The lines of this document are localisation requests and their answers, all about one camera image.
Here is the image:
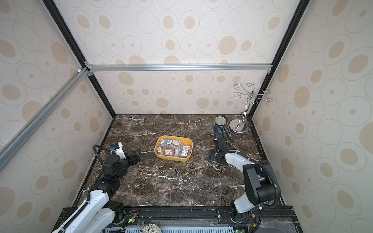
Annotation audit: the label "yellow plastic storage tray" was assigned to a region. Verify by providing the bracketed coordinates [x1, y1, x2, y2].
[154, 136, 193, 162]

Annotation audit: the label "blue tin can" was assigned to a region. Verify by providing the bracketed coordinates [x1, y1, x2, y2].
[214, 116, 227, 135]

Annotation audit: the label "horizontal aluminium rail back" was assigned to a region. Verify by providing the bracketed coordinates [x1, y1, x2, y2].
[88, 64, 272, 72]

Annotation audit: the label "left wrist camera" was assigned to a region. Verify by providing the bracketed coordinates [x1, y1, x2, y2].
[110, 142, 126, 159]

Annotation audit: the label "chrome hook stand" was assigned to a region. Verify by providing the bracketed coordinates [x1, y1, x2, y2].
[229, 83, 273, 135]

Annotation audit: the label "aluminium rail left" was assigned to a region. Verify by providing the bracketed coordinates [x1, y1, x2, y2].
[1, 67, 88, 170]

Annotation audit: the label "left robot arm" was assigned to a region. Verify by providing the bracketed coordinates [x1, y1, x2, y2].
[54, 142, 141, 233]

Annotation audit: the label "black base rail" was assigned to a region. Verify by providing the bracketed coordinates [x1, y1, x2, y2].
[104, 201, 303, 233]

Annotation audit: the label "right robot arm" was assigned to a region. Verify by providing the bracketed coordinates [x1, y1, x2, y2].
[209, 125, 281, 223]

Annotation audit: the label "black tool on table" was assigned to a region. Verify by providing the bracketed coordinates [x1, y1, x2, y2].
[223, 115, 232, 139]

